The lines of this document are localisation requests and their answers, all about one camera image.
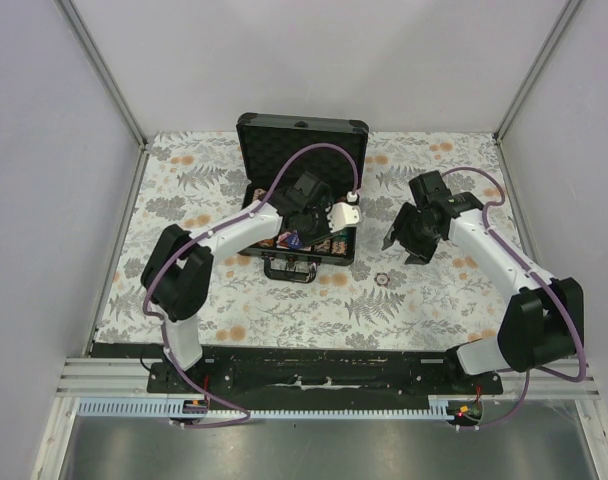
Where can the chip column in case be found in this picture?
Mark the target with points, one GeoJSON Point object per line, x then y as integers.
{"type": "Point", "coordinates": [324, 247]}
{"type": "Point", "coordinates": [258, 194]}
{"type": "Point", "coordinates": [267, 243]}
{"type": "Point", "coordinates": [340, 242]}

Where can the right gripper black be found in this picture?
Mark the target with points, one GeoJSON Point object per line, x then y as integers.
{"type": "Point", "coordinates": [424, 251]}

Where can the floral table mat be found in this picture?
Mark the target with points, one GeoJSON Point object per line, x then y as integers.
{"type": "Point", "coordinates": [378, 302]}

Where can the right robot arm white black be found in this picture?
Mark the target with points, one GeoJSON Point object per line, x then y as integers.
{"type": "Point", "coordinates": [544, 317]}

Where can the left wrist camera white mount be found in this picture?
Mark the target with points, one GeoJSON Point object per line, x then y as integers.
{"type": "Point", "coordinates": [346, 214]}

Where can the blue round blind button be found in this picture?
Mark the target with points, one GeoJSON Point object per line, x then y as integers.
{"type": "Point", "coordinates": [291, 239]}

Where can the black poker set case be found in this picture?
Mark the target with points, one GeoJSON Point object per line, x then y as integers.
{"type": "Point", "coordinates": [333, 150]}

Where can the white slotted cable duct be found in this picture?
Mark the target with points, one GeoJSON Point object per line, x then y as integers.
{"type": "Point", "coordinates": [180, 409]}

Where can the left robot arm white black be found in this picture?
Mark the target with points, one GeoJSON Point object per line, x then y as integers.
{"type": "Point", "coordinates": [178, 273]}

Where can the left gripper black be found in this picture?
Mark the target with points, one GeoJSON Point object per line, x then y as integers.
{"type": "Point", "coordinates": [326, 229]}

